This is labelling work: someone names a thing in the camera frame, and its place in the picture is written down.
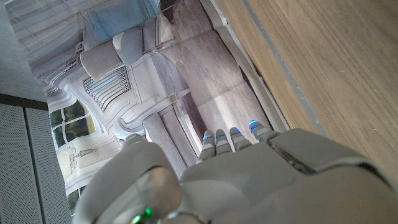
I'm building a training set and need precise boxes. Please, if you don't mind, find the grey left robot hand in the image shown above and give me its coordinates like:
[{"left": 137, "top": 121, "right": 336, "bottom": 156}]
[{"left": 72, "top": 119, "right": 398, "bottom": 224}]

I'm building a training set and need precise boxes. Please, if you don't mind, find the printed living room backdrop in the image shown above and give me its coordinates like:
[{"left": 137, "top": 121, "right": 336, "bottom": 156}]
[{"left": 4, "top": 0, "right": 290, "bottom": 216}]

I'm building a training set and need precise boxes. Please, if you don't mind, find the grey perforated wall panel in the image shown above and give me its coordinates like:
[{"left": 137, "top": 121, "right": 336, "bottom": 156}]
[{"left": 0, "top": 93, "right": 74, "bottom": 224}]

